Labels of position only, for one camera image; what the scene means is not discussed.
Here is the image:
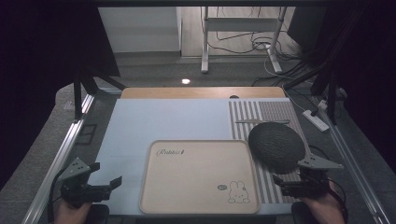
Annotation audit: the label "white cabinet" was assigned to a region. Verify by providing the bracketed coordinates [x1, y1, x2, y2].
[97, 7, 183, 54]

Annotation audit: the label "beige tray with rabbit print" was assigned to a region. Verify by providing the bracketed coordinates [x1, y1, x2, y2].
[138, 139, 262, 216]

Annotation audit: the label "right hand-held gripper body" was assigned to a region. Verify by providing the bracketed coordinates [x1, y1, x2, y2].
[288, 153, 345, 200]

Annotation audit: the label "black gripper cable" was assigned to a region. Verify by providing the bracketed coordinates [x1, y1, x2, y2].
[307, 144, 349, 224]
[46, 169, 68, 224]

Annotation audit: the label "black metal stand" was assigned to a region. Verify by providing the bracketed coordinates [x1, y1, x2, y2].
[284, 66, 341, 126]
[72, 69, 128, 121]

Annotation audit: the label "wooden table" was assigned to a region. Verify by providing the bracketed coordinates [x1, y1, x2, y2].
[120, 86, 287, 100]

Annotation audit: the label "white power strip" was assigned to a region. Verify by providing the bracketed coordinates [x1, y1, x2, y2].
[302, 108, 331, 133]

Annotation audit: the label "person's right hand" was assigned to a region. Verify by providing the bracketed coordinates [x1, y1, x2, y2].
[299, 181, 347, 224]

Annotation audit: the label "grey striped placemat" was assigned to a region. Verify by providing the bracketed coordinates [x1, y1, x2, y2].
[228, 99, 313, 205]

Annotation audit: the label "white metal stand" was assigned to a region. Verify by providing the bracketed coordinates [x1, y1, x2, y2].
[200, 6, 290, 75]

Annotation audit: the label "black floor cables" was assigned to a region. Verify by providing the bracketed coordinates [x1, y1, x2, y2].
[205, 6, 321, 88]

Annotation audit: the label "dark curtain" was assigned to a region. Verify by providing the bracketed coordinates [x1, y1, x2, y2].
[288, 0, 396, 175]
[0, 0, 121, 190]

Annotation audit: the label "grey chopstick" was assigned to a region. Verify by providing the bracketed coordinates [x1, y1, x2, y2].
[234, 119, 290, 125]

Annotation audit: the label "dark round woven placemat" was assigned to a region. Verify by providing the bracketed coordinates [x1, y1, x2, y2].
[247, 121, 307, 175]

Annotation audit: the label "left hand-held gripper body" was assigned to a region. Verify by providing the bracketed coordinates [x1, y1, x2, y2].
[57, 157, 112, 207]

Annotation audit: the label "light blue table mat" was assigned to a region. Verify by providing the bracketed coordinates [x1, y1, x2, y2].
[89, 98, 294, 217]

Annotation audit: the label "person's left hand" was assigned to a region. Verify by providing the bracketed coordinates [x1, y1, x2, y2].
[53, 199, 93, 224]

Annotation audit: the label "aluminium rail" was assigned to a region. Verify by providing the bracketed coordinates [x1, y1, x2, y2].
[311, 95, 390, 224]
[21, 92, 96, 224]

